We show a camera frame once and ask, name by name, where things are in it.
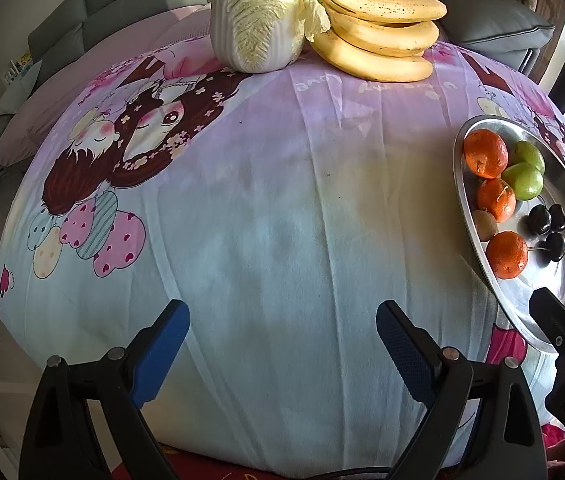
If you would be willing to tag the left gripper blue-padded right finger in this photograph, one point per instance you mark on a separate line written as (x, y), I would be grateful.
(428, 371)

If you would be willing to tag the pink cartoon print tablecloth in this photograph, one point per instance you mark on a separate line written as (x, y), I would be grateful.
(283, 208)

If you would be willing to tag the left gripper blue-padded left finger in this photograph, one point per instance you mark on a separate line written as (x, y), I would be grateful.
(153, 350)

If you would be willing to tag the stainless steel round bowl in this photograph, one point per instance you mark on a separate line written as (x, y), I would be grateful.
(514, 295)

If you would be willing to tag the white napa cabbage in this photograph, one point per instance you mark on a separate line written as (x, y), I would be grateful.
(260, 36)

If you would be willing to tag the grey sofa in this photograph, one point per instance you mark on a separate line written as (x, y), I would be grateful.
(77, 42)

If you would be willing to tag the grey leather cushion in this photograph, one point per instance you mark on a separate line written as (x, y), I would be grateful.
(503, 30)

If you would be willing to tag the dark cherry without stem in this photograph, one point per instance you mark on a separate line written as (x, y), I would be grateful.
(539, 220)

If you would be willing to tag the yellow banana bunch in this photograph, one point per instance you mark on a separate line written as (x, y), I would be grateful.
(380, 40)

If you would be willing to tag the dark cherry long stem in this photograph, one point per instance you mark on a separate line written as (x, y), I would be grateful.
(551, 249)

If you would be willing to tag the green jujube in bowl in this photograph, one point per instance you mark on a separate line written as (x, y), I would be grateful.
(528, 153)

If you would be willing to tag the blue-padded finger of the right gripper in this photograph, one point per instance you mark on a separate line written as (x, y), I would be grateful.
(549, 314)

